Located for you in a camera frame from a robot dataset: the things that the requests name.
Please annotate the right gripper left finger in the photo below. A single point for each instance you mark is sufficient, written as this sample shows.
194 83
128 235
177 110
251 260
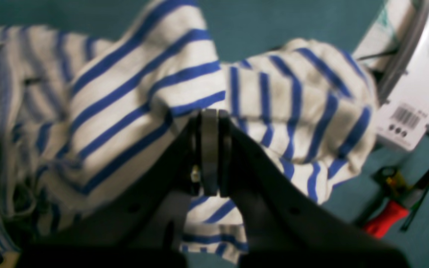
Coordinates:
143 227

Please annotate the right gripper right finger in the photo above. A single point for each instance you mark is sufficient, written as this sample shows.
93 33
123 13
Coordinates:
283 227

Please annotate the red handled screwdriver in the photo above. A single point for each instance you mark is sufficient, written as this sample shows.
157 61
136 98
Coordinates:
399 207

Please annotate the blue white striped T-shirt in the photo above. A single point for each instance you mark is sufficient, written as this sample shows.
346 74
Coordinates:
82 119

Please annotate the teal table cloth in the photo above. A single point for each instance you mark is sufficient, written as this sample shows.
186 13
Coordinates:
242 28

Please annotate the small yellow green battery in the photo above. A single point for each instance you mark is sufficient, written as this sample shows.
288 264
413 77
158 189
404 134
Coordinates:
391 180

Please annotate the white blister pack box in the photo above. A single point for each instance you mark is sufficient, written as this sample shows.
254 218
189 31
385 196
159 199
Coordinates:
403 92

